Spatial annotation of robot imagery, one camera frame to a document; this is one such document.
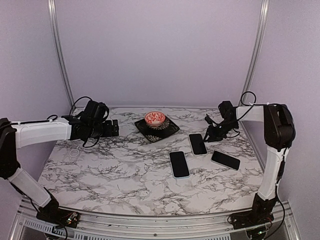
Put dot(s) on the black square floral plate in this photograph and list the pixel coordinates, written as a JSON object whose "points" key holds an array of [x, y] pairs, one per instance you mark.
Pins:
{"points": [[155, 134]]}

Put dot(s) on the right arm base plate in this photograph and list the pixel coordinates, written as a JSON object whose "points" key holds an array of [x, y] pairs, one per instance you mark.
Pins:
{"points": [[247, 219]]}

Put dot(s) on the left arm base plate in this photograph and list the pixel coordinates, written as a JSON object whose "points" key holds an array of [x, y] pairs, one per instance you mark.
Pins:
{"points": [[60, 217]]}

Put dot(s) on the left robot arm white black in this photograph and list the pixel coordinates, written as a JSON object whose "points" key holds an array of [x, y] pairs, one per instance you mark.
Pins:
{"points": [[19, 137]]}

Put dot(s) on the red white patterned bowl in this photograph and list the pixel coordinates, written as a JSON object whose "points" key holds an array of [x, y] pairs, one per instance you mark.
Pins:
{"points": [[154, 118]]}

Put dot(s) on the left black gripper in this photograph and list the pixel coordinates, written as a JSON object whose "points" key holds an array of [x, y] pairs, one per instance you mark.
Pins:
{"points": [[108, 132]]}

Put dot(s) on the right aluminium frame post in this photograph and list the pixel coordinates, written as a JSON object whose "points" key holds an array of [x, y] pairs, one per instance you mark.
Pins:
{"points": [[257, 45]]}

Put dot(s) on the left aluminium frame post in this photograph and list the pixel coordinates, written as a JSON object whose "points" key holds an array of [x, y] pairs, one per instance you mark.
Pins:
{"points": [[59, 51]]}

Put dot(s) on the front aluminium rail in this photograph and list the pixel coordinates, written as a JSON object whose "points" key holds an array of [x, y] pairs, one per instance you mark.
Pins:
{"points": [[104, 226]]}

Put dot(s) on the aluminium frame post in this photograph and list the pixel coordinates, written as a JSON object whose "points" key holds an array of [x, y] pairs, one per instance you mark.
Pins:
{"points": [[257, 45], [59, 51]]}

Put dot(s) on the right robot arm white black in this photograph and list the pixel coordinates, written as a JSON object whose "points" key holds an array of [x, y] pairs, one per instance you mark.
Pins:
{"points": [[279, 134]]}

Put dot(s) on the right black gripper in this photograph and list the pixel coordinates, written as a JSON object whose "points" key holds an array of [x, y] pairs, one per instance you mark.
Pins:
{"points": [[213, 135]]}

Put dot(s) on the grey translucent phone case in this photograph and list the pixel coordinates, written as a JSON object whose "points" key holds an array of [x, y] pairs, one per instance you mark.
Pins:
{"points": [[200, 155]]}

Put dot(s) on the clear magsafe phone case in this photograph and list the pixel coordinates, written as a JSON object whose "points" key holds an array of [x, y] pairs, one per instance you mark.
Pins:
{"points": [[72, 155]]}

